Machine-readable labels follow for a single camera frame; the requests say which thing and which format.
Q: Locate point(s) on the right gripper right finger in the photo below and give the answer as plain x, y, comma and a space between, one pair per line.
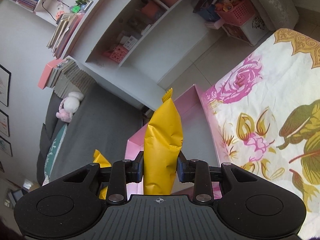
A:
197, 172

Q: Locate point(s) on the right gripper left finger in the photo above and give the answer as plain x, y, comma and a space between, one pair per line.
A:
122, 173

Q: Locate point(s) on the pink white snack box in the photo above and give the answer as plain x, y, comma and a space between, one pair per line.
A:
197, 139

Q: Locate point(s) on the grey sofa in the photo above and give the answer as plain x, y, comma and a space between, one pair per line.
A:
103, 122

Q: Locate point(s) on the teal cushion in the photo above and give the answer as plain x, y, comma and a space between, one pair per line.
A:
54, 151

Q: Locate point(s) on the pink white plush toy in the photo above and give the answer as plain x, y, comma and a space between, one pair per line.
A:
69, 106

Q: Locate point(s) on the floral tablecloth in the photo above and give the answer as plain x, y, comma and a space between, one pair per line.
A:
264, 117

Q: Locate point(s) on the stack of books with pink box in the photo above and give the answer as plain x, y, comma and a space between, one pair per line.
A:
65, 76

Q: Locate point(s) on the small pink shelf basket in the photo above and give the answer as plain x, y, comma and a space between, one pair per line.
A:
116, 54

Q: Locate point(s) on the white shelf unit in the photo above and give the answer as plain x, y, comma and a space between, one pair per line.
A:
163, 41

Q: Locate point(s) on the blue storage bin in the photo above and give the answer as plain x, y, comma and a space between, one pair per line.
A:
207, 13

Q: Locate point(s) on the pink basket on floor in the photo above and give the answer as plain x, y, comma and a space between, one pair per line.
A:
239, 14

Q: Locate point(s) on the lace curtain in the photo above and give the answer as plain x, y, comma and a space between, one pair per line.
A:
277, 14

